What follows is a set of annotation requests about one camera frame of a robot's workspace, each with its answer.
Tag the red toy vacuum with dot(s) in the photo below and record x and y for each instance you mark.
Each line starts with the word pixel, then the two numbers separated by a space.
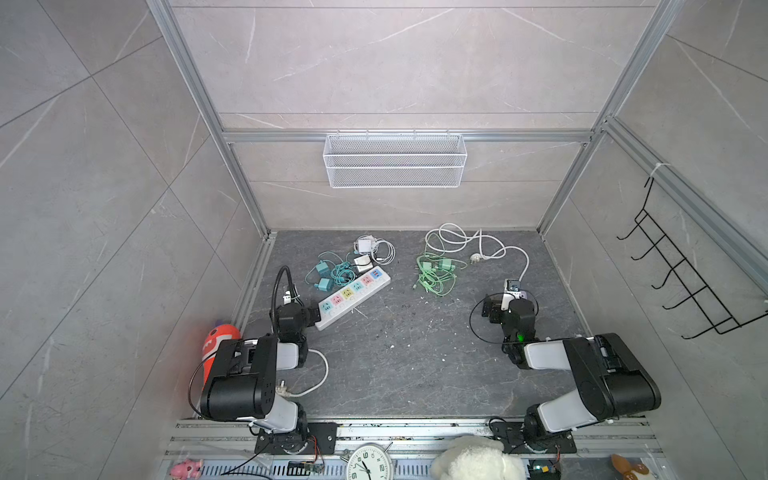
pixel 219 333

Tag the brown plush toy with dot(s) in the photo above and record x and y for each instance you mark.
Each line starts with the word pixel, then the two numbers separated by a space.
pixel 630 470

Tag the white charger with coiled cable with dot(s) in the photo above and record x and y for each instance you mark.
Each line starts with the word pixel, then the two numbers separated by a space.
pixel 379 250

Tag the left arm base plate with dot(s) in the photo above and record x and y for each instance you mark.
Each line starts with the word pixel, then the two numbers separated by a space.
pixel 300 441

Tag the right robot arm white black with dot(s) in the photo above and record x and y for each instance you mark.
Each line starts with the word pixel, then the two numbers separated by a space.
pixel 610 382

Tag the white plush toy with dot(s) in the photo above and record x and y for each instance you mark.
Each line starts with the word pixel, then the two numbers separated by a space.
pixel 477 458

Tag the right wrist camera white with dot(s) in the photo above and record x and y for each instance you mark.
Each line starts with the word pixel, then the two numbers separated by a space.
pixel 505 303

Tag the pink toy pig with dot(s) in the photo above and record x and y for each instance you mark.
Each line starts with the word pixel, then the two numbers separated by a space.
pixel 188 469

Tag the white multicolour power strip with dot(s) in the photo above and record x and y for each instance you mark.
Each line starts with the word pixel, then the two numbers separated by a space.
pixel 349 297

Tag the white analog clock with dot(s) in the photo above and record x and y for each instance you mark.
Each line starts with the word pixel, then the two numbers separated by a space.
pixel 370 462

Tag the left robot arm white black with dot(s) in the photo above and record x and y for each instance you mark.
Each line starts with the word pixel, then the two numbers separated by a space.
pixel 240 375

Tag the aluminium front rail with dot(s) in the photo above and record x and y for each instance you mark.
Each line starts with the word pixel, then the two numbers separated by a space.
pixel 229 451

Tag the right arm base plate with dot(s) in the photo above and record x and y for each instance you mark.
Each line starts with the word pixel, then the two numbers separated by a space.
pixel 517 438

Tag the black wire hook rack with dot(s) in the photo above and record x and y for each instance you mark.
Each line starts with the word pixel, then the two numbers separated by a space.
pixel 718 318

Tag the white charger with black cable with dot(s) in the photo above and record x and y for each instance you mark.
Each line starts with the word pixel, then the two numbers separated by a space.
pixel 363 263

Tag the white wire mesh basket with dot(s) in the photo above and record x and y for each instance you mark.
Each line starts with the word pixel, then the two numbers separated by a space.
pixel 378 161

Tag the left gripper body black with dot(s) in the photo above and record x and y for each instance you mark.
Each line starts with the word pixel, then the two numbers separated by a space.
pixel 294 316

